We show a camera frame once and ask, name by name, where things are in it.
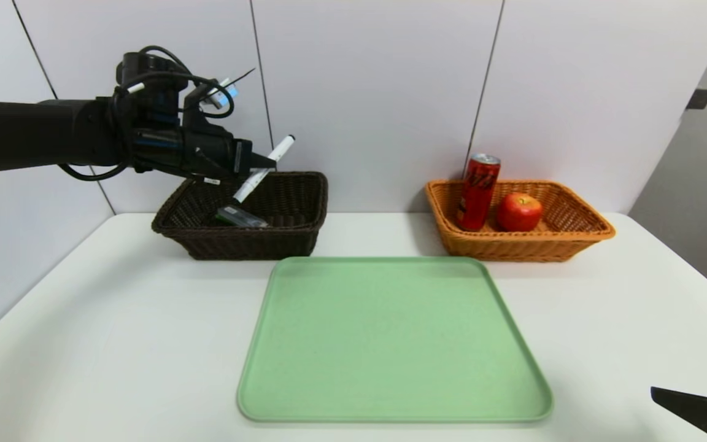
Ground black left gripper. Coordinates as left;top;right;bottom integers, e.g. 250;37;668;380
180;125;277;180

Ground white marker pen black caps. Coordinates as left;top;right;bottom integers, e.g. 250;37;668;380
232;134;296;204

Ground clear plastic pencil lead case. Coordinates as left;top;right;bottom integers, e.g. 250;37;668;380
215;206;268;229

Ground red soda can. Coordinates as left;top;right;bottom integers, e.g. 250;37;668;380
455;153;502;232

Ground red apple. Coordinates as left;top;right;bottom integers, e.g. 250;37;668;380
496;192;544;232

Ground dark brown wicker basket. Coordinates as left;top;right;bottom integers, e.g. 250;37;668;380
151;171;328;261

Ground orange wicker basket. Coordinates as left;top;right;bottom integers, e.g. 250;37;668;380
425;178;616;263

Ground thin black zip tie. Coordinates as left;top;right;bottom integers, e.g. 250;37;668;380
222;68;257;88

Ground light green plastic tray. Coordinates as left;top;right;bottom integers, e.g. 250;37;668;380
236;256;554;423

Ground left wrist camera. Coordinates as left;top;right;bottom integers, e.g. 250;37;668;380
201;77;241;112

